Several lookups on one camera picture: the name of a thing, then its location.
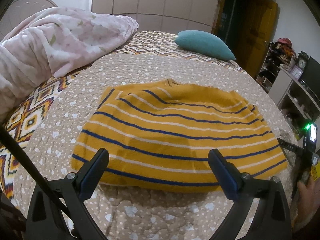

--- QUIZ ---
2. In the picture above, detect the pink floral blanket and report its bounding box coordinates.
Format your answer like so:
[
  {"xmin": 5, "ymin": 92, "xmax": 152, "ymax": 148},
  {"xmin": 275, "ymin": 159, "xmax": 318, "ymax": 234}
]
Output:
[{"xmin": 1, "ymin": 7, "xmax": 139, "ymax": 121}]

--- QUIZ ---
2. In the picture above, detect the black cable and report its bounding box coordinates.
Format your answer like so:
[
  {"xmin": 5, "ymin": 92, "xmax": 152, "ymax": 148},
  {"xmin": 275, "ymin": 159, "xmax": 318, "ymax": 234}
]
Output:
[{"xmin": 0, "ymin": 126, "xmax": 83, "ymax": 240}]

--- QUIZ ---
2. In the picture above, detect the beige wardrobe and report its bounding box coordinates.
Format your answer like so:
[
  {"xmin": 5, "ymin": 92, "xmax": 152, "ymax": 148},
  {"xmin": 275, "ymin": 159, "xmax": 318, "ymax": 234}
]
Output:
[{"xmin": 92, "ymin": 0, "xmax": 218, "ymax": 34}]

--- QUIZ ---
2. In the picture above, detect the brown wooden door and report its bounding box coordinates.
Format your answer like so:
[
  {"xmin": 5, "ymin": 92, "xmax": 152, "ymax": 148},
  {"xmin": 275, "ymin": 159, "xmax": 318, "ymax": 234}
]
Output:
[{"xmin": 215, "ymin": 0, "xmax": 278, "ymax": 78}]

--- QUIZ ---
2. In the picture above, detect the beige dotted quilt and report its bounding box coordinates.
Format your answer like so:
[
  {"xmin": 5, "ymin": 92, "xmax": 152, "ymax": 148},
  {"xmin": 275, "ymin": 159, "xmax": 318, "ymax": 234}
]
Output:
[{"xmin": 26, "ymin": 54, "xmax": 295, "ymax": 239}]

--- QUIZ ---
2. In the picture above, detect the pink small clock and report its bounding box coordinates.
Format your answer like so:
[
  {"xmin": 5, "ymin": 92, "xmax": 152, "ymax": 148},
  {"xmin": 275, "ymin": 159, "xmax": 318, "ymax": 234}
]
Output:
[{"xmin": 291, "ymin": 65, "xmax": 303, "ymax": 80}]

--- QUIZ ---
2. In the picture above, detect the black television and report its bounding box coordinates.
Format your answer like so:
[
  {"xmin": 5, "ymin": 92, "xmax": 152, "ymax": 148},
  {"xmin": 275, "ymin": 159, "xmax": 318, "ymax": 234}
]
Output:
[{"xmin": 300, "ymin": 57, "xmax": 320, "ymax": 98}]

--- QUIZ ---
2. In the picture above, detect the person's right hand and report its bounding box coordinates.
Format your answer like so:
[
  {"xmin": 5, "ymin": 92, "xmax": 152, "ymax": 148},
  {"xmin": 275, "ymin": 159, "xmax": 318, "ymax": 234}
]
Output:
[{"xmin": 293, "ymin": 175, "xmax": 319, "ymax": 232}]

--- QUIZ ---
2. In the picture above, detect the pile of clothes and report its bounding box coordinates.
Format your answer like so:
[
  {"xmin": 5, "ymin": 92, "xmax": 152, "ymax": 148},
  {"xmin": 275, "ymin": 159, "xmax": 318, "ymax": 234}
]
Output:
[{"xmin": 257, "ymin": 37, "xmax": 298, "ymax": 86}]

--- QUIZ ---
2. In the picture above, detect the yellow striped knit sweater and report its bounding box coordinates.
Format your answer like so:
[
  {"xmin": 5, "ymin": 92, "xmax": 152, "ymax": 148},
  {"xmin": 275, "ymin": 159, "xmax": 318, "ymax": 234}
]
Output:
[{"xmin": 71, "ymin": 79, "xmax": 287, "ymax": 193}]

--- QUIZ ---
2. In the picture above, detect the black table clock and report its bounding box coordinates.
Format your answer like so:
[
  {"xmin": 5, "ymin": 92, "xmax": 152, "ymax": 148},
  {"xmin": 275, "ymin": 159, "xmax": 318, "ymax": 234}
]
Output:
[{"xmin": 296, "ymin": 51, "xmax": 309, "ymax": 70}]

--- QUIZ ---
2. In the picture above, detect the headboard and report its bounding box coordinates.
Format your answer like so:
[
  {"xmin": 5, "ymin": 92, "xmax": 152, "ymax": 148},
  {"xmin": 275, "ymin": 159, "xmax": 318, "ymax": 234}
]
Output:
[{"xmin": 0, "ymin": 0, "xmax": 56, "ymax": 40}]

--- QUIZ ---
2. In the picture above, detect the white shelf unit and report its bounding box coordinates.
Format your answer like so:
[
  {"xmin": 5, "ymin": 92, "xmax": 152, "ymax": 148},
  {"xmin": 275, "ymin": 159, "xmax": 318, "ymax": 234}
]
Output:
[{"xmin": 268, "ymin": 68, "xmax": 319, "ymax": 140}]

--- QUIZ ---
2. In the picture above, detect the teal pillow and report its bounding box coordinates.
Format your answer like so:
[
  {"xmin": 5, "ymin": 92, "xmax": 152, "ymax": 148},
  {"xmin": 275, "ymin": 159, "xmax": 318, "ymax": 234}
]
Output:
[{"xmin": 175, "ymin": 30, "xmax": 236, "ymax": 61}]

